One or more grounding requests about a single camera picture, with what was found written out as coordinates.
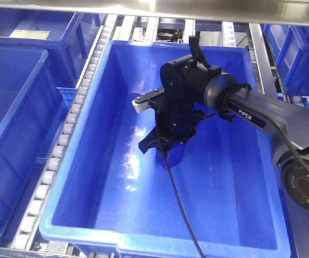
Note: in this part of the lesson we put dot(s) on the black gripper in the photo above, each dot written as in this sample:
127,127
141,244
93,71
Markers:
172,130

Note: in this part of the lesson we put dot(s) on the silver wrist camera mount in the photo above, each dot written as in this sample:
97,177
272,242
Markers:
150,100

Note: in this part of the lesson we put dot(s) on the central blue plastic bin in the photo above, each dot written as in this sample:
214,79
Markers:
109,196

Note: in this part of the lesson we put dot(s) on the steel front shelf bar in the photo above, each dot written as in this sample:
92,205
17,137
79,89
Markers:
264,12

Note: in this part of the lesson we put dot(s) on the back left blue bin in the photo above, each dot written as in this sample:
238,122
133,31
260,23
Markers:
67,36

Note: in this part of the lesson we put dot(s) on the left blue plastic bin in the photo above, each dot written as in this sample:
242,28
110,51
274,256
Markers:
29,103

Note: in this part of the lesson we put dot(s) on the blue plastic block part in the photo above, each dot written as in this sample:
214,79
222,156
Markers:
173,156

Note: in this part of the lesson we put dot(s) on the right blue plastic bin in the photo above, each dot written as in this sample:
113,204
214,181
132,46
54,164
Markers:
289,46

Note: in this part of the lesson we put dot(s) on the left white roller track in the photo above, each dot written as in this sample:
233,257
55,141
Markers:
29,224

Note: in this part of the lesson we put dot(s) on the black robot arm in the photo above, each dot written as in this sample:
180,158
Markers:
191,79

